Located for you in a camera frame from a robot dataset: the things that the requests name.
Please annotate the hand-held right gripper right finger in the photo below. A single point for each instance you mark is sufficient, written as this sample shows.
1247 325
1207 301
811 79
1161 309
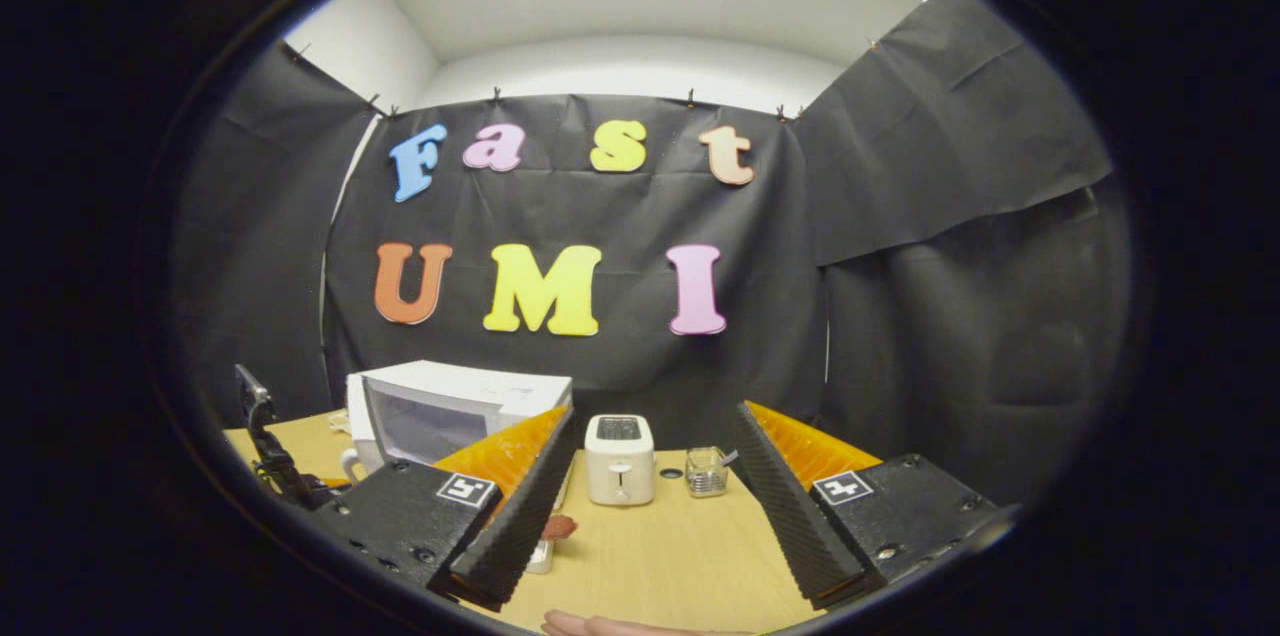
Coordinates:
795 516

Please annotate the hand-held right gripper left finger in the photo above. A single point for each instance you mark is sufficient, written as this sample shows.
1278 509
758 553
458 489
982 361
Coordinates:
520 526

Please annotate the red-brown food piece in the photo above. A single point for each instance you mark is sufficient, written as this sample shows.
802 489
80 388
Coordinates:
561 526

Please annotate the white microwave oven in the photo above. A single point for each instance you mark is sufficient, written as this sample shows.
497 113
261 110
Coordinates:
440 406

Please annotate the white rectangular tray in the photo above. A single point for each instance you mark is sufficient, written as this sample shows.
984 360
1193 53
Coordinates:
541 556

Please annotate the white toaster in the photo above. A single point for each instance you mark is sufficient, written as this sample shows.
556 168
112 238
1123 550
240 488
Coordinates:
620 461

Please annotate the black backdrop cloth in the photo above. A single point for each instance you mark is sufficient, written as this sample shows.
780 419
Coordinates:
900 216

